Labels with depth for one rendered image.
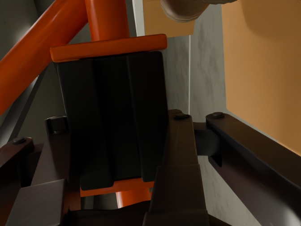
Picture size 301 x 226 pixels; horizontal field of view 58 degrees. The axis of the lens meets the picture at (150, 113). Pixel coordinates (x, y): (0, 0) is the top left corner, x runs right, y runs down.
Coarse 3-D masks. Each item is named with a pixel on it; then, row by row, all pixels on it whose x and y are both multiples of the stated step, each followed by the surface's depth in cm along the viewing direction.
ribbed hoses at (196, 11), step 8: (160, 0) 21; (168, 0) 19; (176, 0) 19; (184, 0) 18; (192, 0) 18; (200, 0) 14; (208, 0) 13; (216, 0) 12; (224, 0) 12; (232, 0) 12; (168, 8) 20; (176, 8) 19; (184, 8) 19; (192, 8) 19; (200, 8) 19; (168, 16) 23; (176, 16) 21; (184, 16) 20; (192, 16) 20
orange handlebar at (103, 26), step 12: (96, 0) 14; (108, 0) 14; (120, 0) 14; (96, 12) 14; (108, 12) 14; (120, 12) 14; (96, 24) 14; (108, 24) 14; (120, 24) 14; (96, 36) 15; (108, 36) 14; (120, 36) 15; (120, 192) 17; (132, 192) 17; (144, 192) 17; (120, 204) 17
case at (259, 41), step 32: (256, 0) 25; (288, 0) 20; (224, 32) 34; (256, 32) 25; (288, 32) 20; (224, 64) 36; (256, 64) 26; (288, 64) 21; (256, 96) 27; (288, 96) 21; (288, 128) 22
